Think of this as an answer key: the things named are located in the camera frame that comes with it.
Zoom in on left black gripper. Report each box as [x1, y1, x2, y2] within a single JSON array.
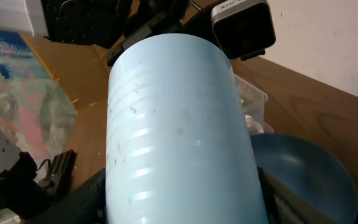
[[106, 0, 221, 67]]

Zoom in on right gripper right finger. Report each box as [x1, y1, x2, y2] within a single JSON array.
[[257, 167, 331, 224]]

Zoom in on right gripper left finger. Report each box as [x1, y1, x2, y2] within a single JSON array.
[[26, 169, 106, 224]]

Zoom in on light blue cup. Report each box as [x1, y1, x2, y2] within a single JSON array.
[[106, 34, 268, 223]]

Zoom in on clear plastic waste bin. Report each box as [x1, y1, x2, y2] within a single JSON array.
[[234, 74, 274, 133]]

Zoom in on dark blue plate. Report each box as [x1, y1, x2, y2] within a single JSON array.
[[250, 134, 358, 223]]

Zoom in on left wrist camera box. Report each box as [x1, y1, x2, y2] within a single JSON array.
[[211, 0, 276, 60]]

